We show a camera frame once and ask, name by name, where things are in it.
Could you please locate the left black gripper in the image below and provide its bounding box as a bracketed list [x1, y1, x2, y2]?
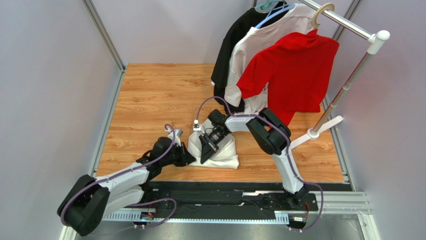
[160, 142, 196, 167]

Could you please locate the white cloth napkin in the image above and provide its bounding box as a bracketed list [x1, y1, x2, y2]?
[187, 131, 239, 170]

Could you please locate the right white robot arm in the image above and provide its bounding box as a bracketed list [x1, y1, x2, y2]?
[198, 108, 309, 205]

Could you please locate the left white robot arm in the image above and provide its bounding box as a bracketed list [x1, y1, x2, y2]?
[57, 137, 196, 237]

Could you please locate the red t-shirt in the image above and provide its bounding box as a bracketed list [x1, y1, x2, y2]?
[236, 30, 340, 125]

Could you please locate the black t-shirt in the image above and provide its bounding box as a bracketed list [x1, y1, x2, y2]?
[211, 7, 294, 99]

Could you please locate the teal hanger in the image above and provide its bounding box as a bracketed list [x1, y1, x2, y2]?
[253, 0, 287, 14]

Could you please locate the white flower print t-shirt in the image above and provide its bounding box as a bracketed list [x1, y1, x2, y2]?
[223, 3, 315, 114]

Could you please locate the blue hanger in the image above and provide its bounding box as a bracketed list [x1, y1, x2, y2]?
[255, 4, 296, 29]

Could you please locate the wooden hanger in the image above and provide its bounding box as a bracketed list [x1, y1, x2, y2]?
[311, 2, 335, 29]

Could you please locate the metal clothes rack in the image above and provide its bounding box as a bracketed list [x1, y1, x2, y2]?
[289, 0, 391, 149]

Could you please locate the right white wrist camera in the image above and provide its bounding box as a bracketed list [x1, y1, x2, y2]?
[193, 123, 205, 133]

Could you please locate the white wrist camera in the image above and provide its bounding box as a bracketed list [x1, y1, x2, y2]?
[193, 123, 205, 133]
[167, 128, 183, 147]

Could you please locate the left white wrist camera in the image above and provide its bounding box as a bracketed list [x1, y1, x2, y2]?
[167, 128, 183, 147]

